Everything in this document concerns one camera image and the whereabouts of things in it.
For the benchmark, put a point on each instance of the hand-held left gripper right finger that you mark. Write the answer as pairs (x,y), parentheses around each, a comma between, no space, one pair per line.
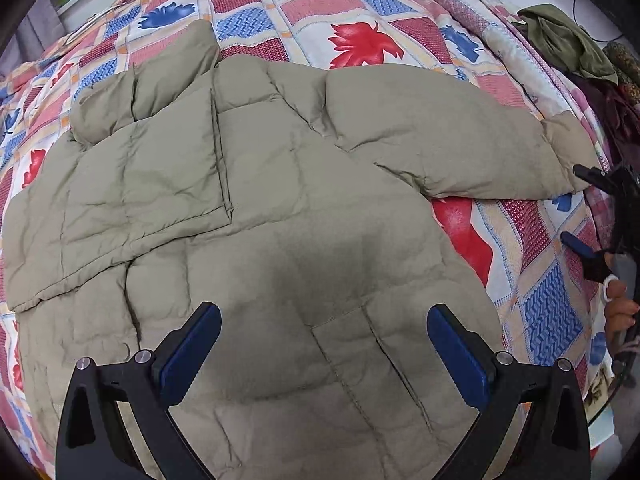
(457,355)

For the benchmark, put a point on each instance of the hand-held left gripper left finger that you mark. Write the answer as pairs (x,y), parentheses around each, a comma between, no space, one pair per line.
(192,355)

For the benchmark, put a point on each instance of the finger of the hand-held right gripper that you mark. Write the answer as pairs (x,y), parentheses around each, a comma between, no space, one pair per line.
(582,252)
(592,176)

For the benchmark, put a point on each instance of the beige puffer jacket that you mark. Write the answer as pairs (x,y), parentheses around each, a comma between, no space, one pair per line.
(300,185)

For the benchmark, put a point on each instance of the person's right hand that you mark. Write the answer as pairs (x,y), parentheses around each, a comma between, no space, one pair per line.
(617,310)

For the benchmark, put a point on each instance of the dark maroon cloth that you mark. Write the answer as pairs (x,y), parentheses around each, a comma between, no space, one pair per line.
(615,115)

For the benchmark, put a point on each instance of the patterned dark cloth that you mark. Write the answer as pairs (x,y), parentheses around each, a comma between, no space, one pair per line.
(625,67)

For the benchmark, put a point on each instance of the olive green cloth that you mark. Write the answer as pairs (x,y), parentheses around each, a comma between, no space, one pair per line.
(565,35)

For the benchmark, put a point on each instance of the white paper bag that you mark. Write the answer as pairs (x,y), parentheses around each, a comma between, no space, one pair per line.
(602,427)

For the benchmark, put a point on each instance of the leaf print patchwork quilt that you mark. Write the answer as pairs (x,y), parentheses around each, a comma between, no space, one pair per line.
(360,5)

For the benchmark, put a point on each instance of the grey curtain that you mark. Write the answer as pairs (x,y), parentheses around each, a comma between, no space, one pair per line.
(32,35)

